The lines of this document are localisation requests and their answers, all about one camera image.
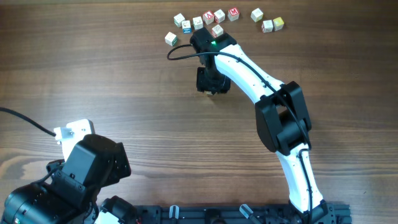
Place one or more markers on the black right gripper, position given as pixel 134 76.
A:
pixel 202 85

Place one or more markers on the red-sided wooden block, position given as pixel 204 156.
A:
pixel 267 26
pixel 216 31

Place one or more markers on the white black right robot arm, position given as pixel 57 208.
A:
pixel 282 118

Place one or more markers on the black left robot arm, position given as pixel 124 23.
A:
pixel 68 193

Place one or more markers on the green-sided wooden block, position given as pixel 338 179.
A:
pixel 171 39

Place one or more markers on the plain wooden picture block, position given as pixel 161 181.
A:
pixel 197 23

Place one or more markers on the blue-sided wooden block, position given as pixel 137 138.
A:
pixel 186 27

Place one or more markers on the red letter A block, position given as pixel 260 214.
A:
pixel 208 17

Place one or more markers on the wooden block beside A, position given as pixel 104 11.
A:
pixel 219 16

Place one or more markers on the green-edged wooden block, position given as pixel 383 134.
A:
pixel 178 19

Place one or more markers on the red letter M block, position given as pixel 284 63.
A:
pixel 233 14

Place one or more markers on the plain wooden block right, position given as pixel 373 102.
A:
pixel 257 15

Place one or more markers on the yellow wooden block right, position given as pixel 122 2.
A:
pixel 278 23

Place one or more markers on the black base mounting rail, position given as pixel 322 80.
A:
pixel 236 214

